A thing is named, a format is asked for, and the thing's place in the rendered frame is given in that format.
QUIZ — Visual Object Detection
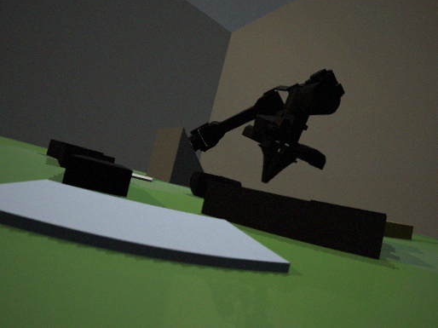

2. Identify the light grey flat panel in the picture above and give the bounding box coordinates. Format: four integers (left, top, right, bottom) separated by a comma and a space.
0, 180, 290, 273

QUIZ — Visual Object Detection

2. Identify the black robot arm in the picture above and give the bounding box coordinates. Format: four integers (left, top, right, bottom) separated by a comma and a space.
188, 69, 345, 152

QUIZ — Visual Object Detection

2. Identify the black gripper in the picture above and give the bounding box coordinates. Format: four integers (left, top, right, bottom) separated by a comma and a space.
242, 108, 326, 183

